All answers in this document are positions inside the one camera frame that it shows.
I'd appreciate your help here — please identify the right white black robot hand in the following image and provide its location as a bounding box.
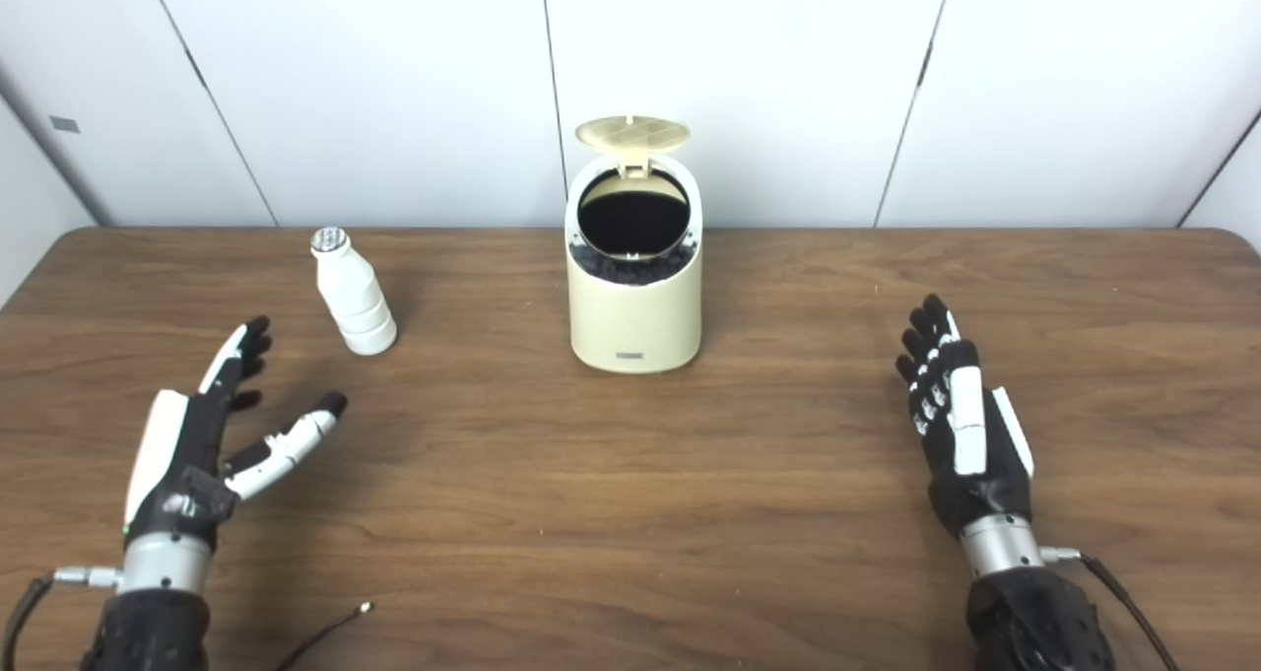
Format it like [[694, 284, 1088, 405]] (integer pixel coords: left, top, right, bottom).
[[895, 294, 1035, 539]]

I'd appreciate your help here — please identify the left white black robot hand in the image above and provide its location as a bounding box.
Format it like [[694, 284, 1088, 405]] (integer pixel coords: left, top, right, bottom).
[[123, 316, 348, 552]]

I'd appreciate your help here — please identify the small white plastic bottle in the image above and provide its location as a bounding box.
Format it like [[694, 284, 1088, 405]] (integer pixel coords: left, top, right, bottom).
[[310, 226, 398, 357]]

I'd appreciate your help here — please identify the round cream bin lid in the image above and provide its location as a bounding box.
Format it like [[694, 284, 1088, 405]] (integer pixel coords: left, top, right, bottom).
[[574, 115, 691, 174]]

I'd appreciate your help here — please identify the cream-colored round bin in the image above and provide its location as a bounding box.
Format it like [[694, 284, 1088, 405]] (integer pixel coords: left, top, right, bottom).
[[564, 151, 703, 374]]

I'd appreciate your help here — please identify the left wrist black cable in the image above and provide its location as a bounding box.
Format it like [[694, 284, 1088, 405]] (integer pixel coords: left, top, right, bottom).
[[0, 566, 124, 671]]

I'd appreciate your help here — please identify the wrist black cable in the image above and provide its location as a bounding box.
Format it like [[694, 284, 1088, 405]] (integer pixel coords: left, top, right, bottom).
[[1039, 546, 1178, 671], [0, 566, 124, 671]]

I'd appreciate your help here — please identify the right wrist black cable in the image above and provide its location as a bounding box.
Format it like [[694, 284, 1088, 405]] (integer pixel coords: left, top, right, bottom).
[[1039, 546, 1178, 671]]

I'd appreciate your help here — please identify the thin black white-tipped wire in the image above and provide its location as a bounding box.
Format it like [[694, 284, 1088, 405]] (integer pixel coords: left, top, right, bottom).
[[274, 602, 373, 671]]

